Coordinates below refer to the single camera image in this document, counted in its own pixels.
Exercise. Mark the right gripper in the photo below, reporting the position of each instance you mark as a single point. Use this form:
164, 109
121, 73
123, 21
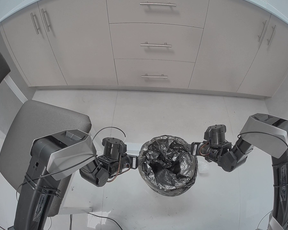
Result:
201, 150

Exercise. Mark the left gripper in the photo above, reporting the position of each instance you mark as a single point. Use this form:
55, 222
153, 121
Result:
128, 163

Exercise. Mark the black plastic bag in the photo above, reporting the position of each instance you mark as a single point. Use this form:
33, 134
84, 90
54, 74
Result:
168, 183

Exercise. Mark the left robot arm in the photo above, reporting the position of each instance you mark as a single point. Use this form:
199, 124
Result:
62, 152

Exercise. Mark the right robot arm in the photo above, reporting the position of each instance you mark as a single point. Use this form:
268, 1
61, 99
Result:
266, 133

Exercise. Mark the grey and white chair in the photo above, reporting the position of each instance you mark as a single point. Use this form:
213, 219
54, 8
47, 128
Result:
38, 118

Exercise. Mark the beige cabinet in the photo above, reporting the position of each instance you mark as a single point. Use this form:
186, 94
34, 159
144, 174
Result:
158, 15

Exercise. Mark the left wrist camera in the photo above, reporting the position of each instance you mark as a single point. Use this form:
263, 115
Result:
123, 148

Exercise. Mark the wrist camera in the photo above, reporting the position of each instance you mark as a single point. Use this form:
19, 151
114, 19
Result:
207, 133
123, 148

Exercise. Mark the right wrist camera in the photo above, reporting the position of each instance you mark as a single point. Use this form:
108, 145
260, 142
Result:
207, 133

